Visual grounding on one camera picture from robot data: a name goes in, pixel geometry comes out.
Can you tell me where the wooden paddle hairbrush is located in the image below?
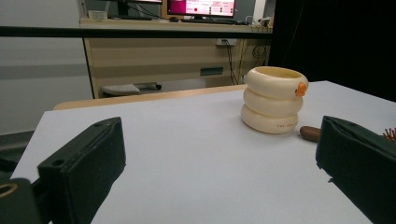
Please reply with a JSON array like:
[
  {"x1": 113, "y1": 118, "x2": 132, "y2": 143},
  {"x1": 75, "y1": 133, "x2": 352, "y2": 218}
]
[{"x1": 299, "y1": 125, "x2": 396, "y2": 144}]

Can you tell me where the computer monitor with pink screen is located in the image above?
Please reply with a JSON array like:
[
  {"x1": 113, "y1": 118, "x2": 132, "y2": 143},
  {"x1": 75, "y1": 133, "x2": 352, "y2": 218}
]
[{"x1": 166, "y1": 0, "x2": 236, "y2": 19}]

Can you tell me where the white power strip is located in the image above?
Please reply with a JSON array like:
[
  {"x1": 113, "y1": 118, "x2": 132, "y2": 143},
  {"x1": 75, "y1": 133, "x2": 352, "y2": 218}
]
[{"x1": 216, "y1": 38, "x2": 237, "y2": 47}]

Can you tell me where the dark desk label plate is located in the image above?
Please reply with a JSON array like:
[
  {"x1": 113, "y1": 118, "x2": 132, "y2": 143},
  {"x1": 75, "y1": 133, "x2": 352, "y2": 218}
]
[{"x1": 200, "y1": 66, "x2": 224, "y2": 77}]

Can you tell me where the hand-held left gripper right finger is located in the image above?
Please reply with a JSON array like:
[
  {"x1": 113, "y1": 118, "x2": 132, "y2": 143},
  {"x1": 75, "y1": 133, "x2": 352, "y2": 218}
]
[{"x1": 316, "y1": 116, "x2": 396, "y2": 224}]

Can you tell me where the white partition panel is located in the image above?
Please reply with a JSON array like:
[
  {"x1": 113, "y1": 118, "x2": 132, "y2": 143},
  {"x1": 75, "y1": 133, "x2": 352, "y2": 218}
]
[{"x1": 0, "y1": 0, "x2": 94, "y2": 135}]

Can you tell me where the black curtain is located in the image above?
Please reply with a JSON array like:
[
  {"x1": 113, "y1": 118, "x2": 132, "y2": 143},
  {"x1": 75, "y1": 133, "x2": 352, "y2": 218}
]
[{"x1": 269, "y1": 0, "x2": 396, "y2": 103}]

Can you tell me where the clear plastic container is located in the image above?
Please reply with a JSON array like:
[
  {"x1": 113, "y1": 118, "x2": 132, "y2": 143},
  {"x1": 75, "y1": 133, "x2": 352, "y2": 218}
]
[{"x1": 88, "y1": 9, "x2": 108, "y2": 21}]

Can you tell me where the white board sheet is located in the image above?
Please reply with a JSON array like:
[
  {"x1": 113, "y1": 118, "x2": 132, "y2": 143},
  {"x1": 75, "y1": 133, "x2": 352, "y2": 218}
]
[{"x1": 10, "y1": 80, "x2": 396, "y2": 224}]

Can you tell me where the light wooden desk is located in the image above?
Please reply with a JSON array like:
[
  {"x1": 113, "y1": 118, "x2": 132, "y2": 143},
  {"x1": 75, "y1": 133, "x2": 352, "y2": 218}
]
[{"x1": 78, "y1": 17, "x2": 274, "y2": 99}]

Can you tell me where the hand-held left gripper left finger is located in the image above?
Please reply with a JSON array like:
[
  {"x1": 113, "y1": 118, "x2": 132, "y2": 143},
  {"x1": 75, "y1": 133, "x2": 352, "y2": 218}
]
[{"x1": 36, "y1": 117, "x2": 127, "y2": 224}]

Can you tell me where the coiled black cable bundle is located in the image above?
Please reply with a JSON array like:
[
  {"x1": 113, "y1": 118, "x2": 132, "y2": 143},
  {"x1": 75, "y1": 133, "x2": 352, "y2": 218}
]
[{"x1": 251, "y1": 44, "x2": 269, "y2": 61}]

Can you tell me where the grey chair base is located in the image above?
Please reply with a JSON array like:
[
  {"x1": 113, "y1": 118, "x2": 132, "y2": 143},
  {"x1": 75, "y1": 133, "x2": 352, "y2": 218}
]
[{"x1": 101, "y1": 81, "x2": 163, "y2": 97}]

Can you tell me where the black keyboard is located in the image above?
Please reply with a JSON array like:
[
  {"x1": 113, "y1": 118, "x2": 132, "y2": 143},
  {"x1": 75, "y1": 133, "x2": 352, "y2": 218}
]
[{"x1": 180, "y1": 18, "x2": 241, "y2": 26}]

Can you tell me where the black horizontal frame bar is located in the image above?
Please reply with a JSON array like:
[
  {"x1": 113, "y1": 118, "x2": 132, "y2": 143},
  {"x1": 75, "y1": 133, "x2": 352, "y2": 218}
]
[{"x1": 0, "y1": 25, "x2": 274, "y2": 40}]

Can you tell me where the black desk cable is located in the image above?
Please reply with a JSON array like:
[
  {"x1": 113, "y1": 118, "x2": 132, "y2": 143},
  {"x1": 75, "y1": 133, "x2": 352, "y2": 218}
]
[{"x1": 222, "y1": 40, "x2": 241, "y2": 86}]

